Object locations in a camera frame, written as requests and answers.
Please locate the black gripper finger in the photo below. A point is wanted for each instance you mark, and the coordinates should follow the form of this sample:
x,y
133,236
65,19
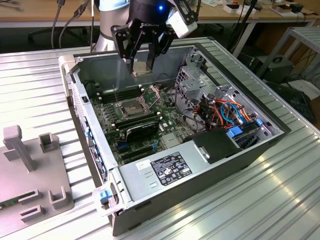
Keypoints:
x,y
122,42
160,42

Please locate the silver CPU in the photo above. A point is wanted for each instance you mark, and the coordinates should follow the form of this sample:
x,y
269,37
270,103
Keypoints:
x,y
141,67

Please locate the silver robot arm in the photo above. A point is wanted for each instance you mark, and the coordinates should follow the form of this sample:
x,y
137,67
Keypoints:
x,y
106,30

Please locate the black RAM slot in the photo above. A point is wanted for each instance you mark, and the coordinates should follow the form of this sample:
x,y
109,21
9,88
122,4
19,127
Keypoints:
x,y
120,94
120,97
135,122
120,90
135,118
132,124

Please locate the CPU socket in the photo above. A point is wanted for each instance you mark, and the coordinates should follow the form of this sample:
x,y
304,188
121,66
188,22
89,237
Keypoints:
x,y
131,108

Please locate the black expansion slot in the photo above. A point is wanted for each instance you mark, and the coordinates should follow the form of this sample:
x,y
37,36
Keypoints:
x,y
140,156
137,151

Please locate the open PC case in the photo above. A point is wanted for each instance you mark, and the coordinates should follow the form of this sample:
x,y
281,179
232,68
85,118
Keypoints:
x,y
105,70

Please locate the grey metal drive cage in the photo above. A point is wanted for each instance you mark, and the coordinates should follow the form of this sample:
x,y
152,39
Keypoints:
x,y
190,85

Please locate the green motherboard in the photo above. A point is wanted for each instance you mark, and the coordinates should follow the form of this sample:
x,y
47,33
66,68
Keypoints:
x,y
107,117

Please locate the white red box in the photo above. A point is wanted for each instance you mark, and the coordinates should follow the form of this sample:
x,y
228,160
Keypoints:
x,y
237,8

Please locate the black stand pole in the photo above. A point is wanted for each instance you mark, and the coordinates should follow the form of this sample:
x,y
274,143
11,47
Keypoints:
x,y
246,27

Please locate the wooden desk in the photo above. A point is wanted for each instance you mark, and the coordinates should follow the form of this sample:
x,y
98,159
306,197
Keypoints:
x,y
37,15
262,17

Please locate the black graphics card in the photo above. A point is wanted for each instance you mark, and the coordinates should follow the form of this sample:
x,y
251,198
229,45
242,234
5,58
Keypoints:
x,y
141,132

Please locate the silver chipset heatsink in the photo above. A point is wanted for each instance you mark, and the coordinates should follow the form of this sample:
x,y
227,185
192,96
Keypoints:
x,y
171,140

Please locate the black plastic drive cover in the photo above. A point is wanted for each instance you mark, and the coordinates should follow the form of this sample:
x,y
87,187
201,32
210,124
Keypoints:
x,y
215,145

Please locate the blue disk carrier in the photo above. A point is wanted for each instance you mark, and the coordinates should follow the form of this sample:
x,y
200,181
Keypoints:
x,y
235,132

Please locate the black box device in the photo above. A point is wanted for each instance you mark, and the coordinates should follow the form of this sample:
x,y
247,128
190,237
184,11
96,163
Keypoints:
x,y
278,68

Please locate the brown cardboard box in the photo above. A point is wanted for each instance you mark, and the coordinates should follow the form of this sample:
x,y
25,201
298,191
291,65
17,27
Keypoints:
x,y
281,9

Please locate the grey power supply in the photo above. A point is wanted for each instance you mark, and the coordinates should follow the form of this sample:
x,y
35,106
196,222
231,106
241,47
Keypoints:
x,y
135,180

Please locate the black power adapter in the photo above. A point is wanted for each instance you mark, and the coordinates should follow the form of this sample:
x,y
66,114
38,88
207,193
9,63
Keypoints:
x,y
297,7

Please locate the blue case latch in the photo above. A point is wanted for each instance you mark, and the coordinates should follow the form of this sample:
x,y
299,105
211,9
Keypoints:
x,y
104,196

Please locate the grey parts rack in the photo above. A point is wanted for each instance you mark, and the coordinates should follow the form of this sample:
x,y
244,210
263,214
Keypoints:
x,y
30,185

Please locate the green RAM stick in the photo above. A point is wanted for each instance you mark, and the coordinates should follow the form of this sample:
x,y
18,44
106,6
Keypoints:
x,y
15,200

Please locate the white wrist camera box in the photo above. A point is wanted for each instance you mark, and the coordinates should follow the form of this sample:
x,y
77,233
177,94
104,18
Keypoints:
x,y
181,25

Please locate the grey metal shelf frame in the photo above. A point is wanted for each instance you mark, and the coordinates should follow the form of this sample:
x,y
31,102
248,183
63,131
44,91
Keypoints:
x,y
291,33

